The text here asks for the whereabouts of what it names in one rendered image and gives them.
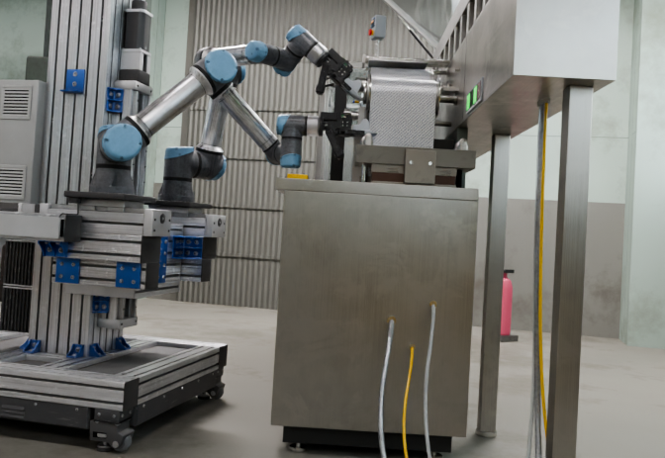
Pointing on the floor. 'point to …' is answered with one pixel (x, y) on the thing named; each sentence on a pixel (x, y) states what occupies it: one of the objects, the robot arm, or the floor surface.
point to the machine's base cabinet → (373, 319)
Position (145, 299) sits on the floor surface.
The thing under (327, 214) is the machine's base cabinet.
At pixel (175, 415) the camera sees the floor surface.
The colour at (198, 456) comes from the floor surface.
